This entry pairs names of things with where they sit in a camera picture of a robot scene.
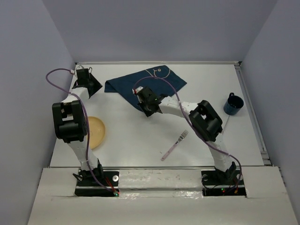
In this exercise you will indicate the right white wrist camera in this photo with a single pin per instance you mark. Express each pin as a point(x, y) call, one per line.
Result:
point(137, 90)

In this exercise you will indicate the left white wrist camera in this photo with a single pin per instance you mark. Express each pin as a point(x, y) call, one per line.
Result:
point(82, 67)

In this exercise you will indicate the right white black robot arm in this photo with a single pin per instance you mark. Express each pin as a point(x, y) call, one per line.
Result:
point(202, 118)

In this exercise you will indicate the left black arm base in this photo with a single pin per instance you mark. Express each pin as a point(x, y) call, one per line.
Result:
point(88, 187)

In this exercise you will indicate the navy whale placemat cloth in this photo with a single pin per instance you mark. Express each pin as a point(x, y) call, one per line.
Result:
point(160, 79)

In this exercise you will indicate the aluminium table edge rail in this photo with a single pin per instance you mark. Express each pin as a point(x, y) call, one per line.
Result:
point(235, 63)

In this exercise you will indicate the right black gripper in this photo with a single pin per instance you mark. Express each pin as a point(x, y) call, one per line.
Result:
point(147, 113)

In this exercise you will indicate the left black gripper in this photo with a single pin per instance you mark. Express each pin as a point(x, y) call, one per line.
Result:
point(97, 85)

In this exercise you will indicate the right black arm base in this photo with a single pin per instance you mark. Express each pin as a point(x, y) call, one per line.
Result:
point(213, 186)

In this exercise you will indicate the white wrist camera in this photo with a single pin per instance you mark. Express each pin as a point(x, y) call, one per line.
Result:
point(82, 67)
point(137, 90)

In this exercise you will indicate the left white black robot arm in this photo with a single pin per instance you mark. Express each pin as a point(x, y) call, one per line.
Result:
point(71, 122)

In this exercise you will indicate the yellow round plate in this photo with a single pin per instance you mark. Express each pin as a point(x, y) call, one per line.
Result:
point(97, 131)

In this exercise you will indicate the fork with pink handle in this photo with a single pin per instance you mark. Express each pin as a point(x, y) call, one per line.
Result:
point(181, 137)

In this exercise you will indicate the dark blue mug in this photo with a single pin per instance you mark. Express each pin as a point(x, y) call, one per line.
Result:
point(233, 104)

